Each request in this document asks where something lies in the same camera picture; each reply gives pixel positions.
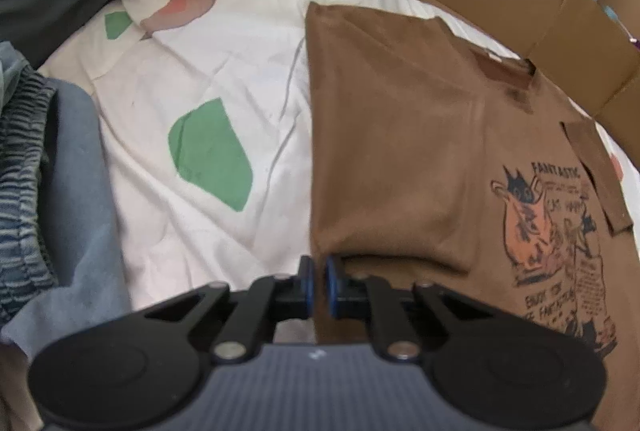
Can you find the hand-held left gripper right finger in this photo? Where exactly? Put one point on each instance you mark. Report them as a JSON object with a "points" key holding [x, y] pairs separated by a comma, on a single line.
{"points": [[331, 282]]}

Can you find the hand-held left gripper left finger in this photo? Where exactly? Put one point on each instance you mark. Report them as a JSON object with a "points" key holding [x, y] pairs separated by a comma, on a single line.
{"points": [[306, 280]]}

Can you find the brown printed T-shirt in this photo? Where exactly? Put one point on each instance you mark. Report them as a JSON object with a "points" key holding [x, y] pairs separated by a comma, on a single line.
{"points": [[400, 136]]}

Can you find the blue-grey sweatpants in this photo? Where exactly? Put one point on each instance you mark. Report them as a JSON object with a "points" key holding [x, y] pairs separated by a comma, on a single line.
{"points": [[75, 211]]}

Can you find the white bear-print duvet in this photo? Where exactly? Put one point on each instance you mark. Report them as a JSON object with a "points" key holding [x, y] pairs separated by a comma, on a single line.
{"points": [[200, 61]]}

